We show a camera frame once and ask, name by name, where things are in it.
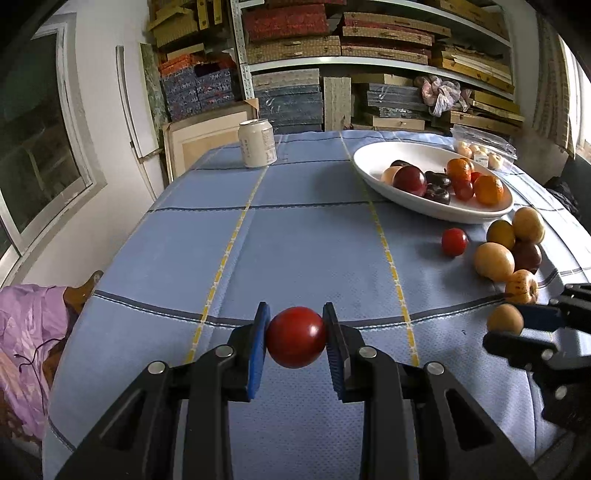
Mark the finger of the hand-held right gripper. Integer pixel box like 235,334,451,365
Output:
482,330,561,370
521,284,591,331

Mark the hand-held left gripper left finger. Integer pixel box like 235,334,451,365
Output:
55,302,271,480

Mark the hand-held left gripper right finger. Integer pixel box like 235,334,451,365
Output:
322,302,539,480

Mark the bright red plum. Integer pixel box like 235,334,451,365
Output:
265,306,328,369

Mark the orange mandarin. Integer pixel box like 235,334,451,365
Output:
446,158,472,183
474,174,505,206

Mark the dark red plum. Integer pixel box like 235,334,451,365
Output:
392,165,428,198

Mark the white oval bowl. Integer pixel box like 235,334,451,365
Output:
352,141,514,225

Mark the small striped apple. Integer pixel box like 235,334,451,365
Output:
504,270,539,305

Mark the large yellow pear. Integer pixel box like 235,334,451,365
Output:
474,242,515,282

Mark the yellow peach with seam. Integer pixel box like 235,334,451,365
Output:
512,207,546,244

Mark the blue plaid tablecloth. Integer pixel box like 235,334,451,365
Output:
41,129,591,480

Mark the black jacket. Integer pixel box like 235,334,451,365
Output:
545,157,591,217

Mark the wooden chair back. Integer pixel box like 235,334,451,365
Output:
62,270,105,315

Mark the clear plastic clamshell box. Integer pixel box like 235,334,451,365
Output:
450,124,518,175

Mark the pale drink can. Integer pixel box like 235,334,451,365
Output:
238,118,278,168

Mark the stack of yellow flat boxes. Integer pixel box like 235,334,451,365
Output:
150,0,232,49
434,0,527,137

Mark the pale framed panel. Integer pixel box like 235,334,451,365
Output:
161,99,259,183

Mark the pink quilted blanket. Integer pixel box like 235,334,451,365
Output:
0,284,81,444

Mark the beige curtain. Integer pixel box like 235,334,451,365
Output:
531,18,575,153

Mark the pink crumpled cloth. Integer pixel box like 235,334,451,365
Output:
413,75,472,117

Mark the stack of grey boxes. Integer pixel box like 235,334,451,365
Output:
252,69,324,134

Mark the stack of dark boxes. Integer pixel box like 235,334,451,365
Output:
351,74,428,132

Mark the stack of blue patterned boxes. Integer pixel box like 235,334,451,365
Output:
159,55,241,123

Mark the white board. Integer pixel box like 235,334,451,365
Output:
115,45,160,160

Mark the white metal shelving rack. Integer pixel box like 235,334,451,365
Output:
148,0,527,134

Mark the green marbled slab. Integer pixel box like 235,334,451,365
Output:
140,42,169,134

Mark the stack of woven boxes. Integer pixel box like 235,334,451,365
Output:
242,0,451,65

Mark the white framed window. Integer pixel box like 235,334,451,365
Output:
0,21,108,287

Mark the thin black cable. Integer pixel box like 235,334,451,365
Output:
14,337,68,411

